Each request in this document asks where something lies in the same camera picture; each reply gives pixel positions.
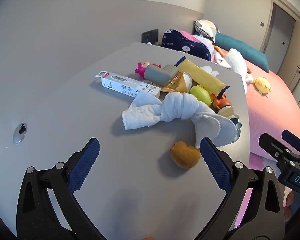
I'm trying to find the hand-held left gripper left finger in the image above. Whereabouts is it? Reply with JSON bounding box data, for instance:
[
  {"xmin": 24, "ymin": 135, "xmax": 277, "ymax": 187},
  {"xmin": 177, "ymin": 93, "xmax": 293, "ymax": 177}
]
[{"xmin": 16, "ymin": 137, "xmax": 108, "ymax": 240}]

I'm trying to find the dark wall socket panel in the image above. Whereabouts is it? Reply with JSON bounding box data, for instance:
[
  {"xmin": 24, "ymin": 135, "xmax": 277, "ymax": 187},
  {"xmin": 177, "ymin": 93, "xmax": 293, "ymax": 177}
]
[{"xmin": 141, "ymin": 28, "xmax": 159, "ymax": 44}]

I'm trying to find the orange toy figure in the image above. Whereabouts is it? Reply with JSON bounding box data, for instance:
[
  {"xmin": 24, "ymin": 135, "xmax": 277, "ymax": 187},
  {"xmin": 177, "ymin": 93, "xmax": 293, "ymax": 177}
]
[{"xmin": 211, "ymin": 94, "xmax": 233, "ymax": 110}]

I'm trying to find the pink cloth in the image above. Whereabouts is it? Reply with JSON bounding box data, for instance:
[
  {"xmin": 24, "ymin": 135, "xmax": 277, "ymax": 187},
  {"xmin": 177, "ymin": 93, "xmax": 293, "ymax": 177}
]
[{"xmin": 180, "ymin": 30, "xmax": 210, "ymax": 46}]

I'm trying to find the grey door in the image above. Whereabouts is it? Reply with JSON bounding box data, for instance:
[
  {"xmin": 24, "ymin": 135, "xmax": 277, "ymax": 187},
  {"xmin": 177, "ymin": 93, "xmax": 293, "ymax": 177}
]
[{"xmin": 260, "ymin": 1, "xmax": 297, "ymax": 57}]

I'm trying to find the white crumpled tissue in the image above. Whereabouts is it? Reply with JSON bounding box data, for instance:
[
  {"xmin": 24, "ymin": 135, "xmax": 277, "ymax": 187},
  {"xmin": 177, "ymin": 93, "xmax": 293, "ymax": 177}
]
[{"xmin": 200, "ymin": 65, "xmax": 220, "ymax": 77}]

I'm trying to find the yellow chick plush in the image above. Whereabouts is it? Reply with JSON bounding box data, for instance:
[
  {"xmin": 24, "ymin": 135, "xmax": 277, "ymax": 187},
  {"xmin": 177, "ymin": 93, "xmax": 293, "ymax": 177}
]
[{"xmin": 251, "ymin": 77, "xmax": 272, "ymax": 97}]

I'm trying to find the teal cushion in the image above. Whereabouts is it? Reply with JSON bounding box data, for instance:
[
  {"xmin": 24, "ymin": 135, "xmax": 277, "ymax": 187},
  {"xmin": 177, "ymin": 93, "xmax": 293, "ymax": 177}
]
[{"xmin": 215, "ymin": 33, "xmax": 270, "ymax": 73}]

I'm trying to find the grey foam corner guard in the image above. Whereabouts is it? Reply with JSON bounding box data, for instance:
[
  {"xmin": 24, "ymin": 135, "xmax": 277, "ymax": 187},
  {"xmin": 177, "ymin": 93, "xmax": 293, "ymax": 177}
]
[{"xmin": 144, "ymin": 64, "xmax": 178, "ymax": 87}]

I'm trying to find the white cardboard box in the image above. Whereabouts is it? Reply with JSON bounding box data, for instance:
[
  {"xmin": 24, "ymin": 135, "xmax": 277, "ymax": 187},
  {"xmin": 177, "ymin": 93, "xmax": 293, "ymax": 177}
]
[{"xmin": 94, "ymin": 71, "xmax": 162, "ymax": 99}]

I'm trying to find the long yellow wrapper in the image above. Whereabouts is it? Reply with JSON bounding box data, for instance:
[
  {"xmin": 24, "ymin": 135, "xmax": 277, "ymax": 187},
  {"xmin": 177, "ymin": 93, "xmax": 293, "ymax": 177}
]
[{"xmin": 175, "ymin": 56, "xmax": 230, "ymax": 98}]

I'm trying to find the navy printed blanket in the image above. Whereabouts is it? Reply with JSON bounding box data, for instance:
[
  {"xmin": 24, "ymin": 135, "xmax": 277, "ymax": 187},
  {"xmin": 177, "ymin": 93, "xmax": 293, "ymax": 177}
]
[{"xmin": 161, "ymin": 29, "xmax": 214, "ymax": 62}]

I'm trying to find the metal table grommet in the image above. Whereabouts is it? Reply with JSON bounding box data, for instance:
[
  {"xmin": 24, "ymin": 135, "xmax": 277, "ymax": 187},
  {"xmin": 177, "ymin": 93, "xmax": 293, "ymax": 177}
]
[{"xmin": 13, "ymin": 123, "xmax": 28, "ymax": 144}]

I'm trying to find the white knotted cloth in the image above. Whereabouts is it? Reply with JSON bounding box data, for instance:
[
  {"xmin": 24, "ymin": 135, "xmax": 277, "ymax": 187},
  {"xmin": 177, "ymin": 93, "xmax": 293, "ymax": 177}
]
[{"xmin": 122, "ymin": 92, "xmax": 240, "ymax": 148}]

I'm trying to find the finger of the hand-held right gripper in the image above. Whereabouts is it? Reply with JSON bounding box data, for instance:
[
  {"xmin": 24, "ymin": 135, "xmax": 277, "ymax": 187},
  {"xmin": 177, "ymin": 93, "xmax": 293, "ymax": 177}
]
[
  {"xmin": 259, "ymin": 132, "xmax": 294, "ymax": 167},
  {"xmin": 281, "ymin": 129, "xmax": 300, "ymax": 155}
]

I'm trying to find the green toy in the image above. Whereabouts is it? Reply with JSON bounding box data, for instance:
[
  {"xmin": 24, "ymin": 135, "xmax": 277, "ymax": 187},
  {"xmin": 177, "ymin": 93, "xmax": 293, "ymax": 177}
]
[{"xmin": 190, "ymin": 85, "xmax": 212, "ymax": 105}]

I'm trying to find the yellow snack bag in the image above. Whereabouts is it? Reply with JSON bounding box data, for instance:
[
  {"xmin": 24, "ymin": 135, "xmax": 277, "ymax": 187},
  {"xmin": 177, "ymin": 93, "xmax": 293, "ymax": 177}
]
[{"xmin": 161, "ymin": 72, "xmax": 193, "ymax": 93}]

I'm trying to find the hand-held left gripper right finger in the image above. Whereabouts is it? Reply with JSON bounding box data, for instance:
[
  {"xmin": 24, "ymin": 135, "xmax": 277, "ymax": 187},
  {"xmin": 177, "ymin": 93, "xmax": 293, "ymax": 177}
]
[{"xmin": 192, "ymin": 137, "xmax": 285, "ymax": 240}]

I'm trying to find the white plush goose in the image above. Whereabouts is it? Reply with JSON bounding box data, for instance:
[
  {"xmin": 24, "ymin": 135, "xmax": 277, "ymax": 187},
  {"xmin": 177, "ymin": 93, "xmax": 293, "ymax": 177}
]
[{"xmin": 212, "ymin": 45, "xmax": 253, "ymax": 93}]

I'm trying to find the pink toy figure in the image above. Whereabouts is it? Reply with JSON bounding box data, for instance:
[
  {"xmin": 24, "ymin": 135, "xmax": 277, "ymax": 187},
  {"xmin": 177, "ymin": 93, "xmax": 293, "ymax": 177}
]
[{"xmin": 134, "ymin": 62, "xmax": 163, "ymax": 77}]

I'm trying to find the plaid patchwork pillow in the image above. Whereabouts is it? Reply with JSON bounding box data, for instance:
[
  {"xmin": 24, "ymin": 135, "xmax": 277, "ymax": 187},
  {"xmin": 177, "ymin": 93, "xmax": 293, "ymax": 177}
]
[{"xmin": 194, "ymin": 19, "xmax": 219, "ymax": 40}]

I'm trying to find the brown plush toy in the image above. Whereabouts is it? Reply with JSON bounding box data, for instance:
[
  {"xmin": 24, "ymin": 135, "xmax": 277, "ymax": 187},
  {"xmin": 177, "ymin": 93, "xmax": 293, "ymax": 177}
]
[{"xmin": 170, "ymin": 141, "xmax": 201, "ymax": 169}]

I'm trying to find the cream and teal toy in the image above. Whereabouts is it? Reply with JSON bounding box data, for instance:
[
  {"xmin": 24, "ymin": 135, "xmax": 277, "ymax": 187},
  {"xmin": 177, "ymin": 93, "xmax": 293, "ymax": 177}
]
[{"xmin": 219, "ymin": 106, "xmax": 242, "ymax": 133}]

